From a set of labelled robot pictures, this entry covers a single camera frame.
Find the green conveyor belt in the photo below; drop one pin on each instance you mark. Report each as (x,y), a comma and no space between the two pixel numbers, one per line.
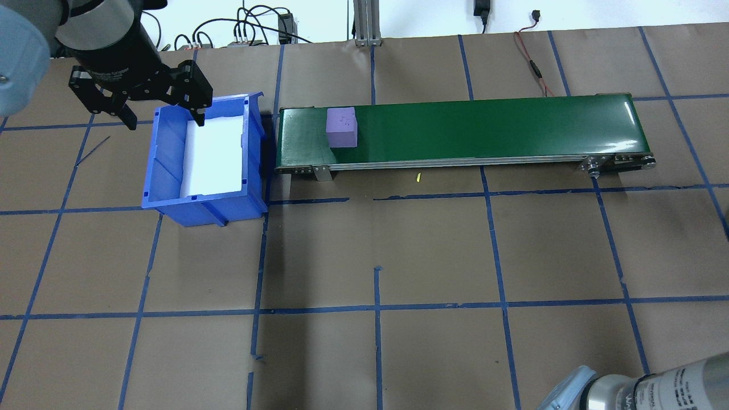
(484,134)

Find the aluminium profile post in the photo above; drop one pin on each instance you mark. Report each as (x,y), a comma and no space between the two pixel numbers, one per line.
(367,23)

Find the purple foam block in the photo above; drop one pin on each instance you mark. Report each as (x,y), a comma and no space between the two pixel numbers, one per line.
(342,128)

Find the grey terminal block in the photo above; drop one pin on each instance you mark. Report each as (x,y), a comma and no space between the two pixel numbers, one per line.
(245,42)

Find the white foam pad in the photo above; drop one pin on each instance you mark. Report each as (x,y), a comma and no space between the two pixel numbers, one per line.
(216,154)

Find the black power brick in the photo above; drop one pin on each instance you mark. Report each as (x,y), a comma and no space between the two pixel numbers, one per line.
(285,25)

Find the blue plastic storage bin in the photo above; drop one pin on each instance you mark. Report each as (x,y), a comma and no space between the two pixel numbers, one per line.
(199,213)

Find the black power adapter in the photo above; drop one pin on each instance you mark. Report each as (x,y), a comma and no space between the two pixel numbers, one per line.
(482,10)

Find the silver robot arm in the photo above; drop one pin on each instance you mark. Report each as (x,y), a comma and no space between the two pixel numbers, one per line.
(23,51)
(655,390)

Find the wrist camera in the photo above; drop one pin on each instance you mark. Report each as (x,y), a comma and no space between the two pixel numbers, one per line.
(151,4)

